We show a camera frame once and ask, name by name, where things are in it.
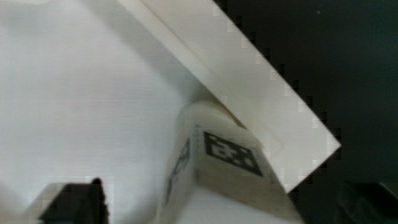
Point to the white table leg with tag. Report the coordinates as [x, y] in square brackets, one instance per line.
[219, 160]

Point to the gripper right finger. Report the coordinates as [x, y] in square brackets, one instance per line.
[368, 203]

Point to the white square table top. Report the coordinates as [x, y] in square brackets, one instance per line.
[109, 62]

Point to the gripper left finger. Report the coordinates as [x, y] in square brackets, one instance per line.
[70, 204]

